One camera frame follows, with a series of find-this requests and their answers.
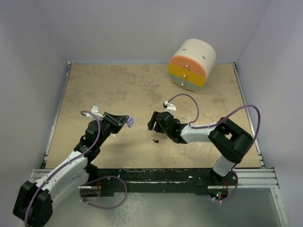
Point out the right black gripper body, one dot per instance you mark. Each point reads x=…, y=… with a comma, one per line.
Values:
x=168, y=133

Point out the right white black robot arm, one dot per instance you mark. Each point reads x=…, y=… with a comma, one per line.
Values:
x=231, y=140

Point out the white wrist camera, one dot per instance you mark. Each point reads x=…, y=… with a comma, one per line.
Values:
x=95, y=111
x=170, y=108

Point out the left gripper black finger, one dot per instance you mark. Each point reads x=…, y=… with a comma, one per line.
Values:
x=116, y=120
x=114, y=126

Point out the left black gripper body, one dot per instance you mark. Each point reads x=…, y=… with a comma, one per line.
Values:
x=105, y=121

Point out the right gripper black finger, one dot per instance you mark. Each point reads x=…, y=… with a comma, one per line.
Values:
x=157, y=128
x=152, y=121

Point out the round cream drawer cabinet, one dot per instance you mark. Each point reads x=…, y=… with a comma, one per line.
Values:
x=191, y=65

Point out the purple earbud charging case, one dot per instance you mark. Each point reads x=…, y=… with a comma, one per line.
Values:
x=130, y=122

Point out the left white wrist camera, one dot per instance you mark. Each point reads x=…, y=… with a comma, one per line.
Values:
x=95, y=111

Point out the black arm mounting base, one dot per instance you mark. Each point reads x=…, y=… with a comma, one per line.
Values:
x=198, y=181

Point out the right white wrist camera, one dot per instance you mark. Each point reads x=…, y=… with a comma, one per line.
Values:
x=170, y=108

